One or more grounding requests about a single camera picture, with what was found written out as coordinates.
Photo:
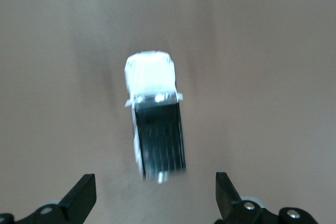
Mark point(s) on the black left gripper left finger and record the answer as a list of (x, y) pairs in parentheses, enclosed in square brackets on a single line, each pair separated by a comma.
[(78, 200)]

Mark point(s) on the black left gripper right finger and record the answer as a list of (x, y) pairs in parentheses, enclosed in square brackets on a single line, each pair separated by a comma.
[(228, 203)]

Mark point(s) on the white jeep toy black roof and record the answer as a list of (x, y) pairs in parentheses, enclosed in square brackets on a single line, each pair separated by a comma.
[(149, 74)]

